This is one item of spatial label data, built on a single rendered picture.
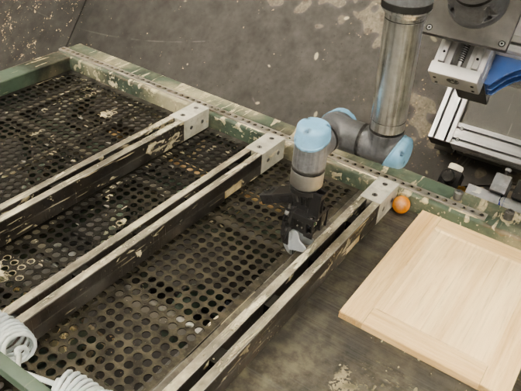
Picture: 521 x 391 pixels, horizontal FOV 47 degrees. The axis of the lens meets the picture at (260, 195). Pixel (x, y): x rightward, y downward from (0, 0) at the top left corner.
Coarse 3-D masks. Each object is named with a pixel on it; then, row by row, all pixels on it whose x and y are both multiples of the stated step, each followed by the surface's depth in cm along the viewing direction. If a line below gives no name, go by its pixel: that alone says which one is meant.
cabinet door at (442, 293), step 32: (416, 224) 162; (448, 224) 163; (416, 256) 151; (448, 256) 152; (480, 256) 153; (512, 256) 153; (384, 288) 140; (416, 288) 142; (448, 288) 142; (480, 288) 143; (512, 288) 144; (352, 320) 132; (384, 320) 132; (416, 320) 133; (448, 320) 134; (480, 320) 135; (512, 320) 135; (416, 352) 126; (448, 352) 126; (480, 352) 127; (512, 352) 127; (480, 384) 120; (512, 384) 120
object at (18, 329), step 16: (0, 320) 100; (16, 320) 102; (0, 336) 97; (16, 336) 97; (32, 336) 99; (0, 352) 88; (16, 352) 97; (32, 352) 100; (0, 368) 86; (16, 368) 86; (16, 384) 85; (32, 384) 84; (48, 384) 92; (64, 384) 89; (80, 384) 90; (96, 384) 91
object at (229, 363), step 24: (384, 192) 163; (360, 216) 154; (336, 240) 145; (360, 240) 156; (312, 264) 137; (336, 264) 146; (288, 288) 130; (312, 288) 138; (264, 312) 128; (288, 312) 130; (240, 336) 123; (264, 336) 123; (216, 360) 114; (240, 360) 117; (168, 384) 108; (192, 384) 112; (216, 384) 112
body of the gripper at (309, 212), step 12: (300, 192) 134; (312, 192) 134; (324, 192) 136; (288, 204) 140; (300, 204) 138; (312, 204) 136; (288, 216) 140; (300, 216) 137; (312, 216) 137; (324, 216) 141; (300, 228) 141; (312, 228) 137
